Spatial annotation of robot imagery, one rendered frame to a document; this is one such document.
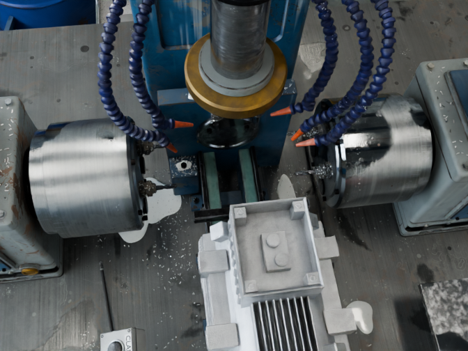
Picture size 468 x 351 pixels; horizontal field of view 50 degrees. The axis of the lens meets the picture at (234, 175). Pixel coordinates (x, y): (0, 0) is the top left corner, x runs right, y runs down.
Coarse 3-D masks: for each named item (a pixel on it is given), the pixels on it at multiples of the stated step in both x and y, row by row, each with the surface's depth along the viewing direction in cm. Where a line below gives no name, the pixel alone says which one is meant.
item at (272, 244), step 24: (240, 216) 64; (264, 216) 68; (288, 216) 68; (240, 240) 66; (264, 240) 65; (288, 240) 66; (312, 240) 63; (240, 264) 62; (264, 264) 65; (288, 264) 64; (312, 264) 65; (240, 288) 62; (264, 288) 63; (288, 288) 61; (312, 288) 61
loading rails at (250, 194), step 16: (208, 160) 127; (240, 160) 127; (256, 160) 126; (208, 176) 125; (240, 176) 129; (256, 176) 124; (208, 192) 123; (224, 192) 131; (240, 192) 131; (256, 192) 123; (192, 208) 131; (208, 208) 120; (208, 224) 118
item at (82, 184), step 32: (64, 128) 103; (96, 128) 102; (32, 160) 99; (64, 160) 98; (96, 160) 98; (128, 160) 99; (32, 192) 98; (64, 192) 98; (96, 192) 98; (128, 192) 99; (64, 224) 101; (96, 224) 102; (128, 224) 104
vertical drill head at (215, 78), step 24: (216, 0) 70; (216, 24) 75; (240, 24) 72; (264, 24) 75; (192, 48) 89; (216, 48) 79; (240, 48) 77; (264, 48) 81; (192, 72) 87; (216, 72) 84; (240, 72) 82; (264, 72) 85; (192, 96) 87; (216, 96) 85; (240, 96) 85; (264, 96) 85; (216, 120) 93
